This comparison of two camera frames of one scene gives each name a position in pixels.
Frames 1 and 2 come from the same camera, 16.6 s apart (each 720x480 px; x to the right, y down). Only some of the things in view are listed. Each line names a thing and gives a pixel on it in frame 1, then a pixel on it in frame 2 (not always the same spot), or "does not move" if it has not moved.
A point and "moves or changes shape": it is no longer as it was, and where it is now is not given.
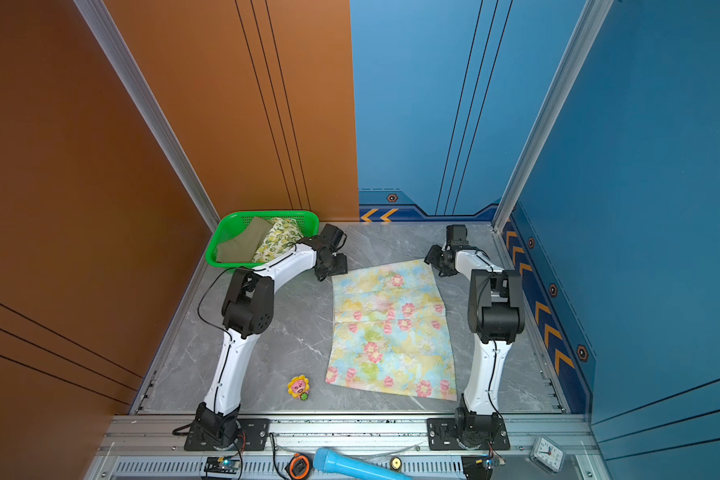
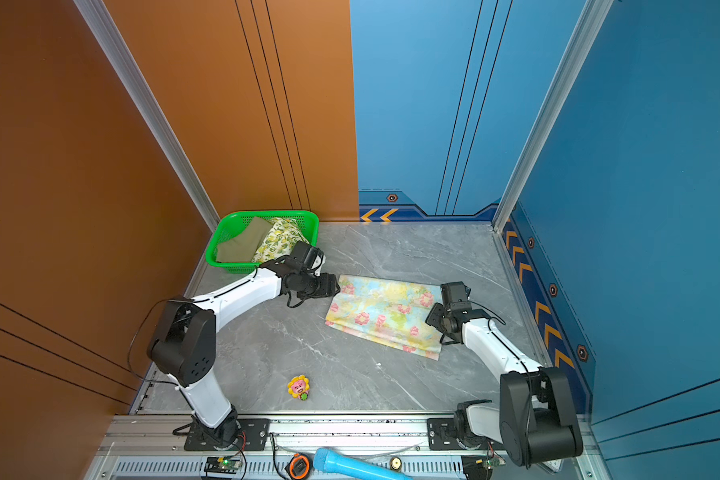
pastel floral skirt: (389, 330) moves or changes shape
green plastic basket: (306, 221) does not move
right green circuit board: (491, 462) does not move
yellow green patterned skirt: (282, 236) does not move
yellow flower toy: (299, 387) does not move
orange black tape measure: (298, 466) does not move
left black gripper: (342, 266) -> (329, 285)
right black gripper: (432, 256) -> (432, 317)
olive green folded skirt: (244, 247) does not move
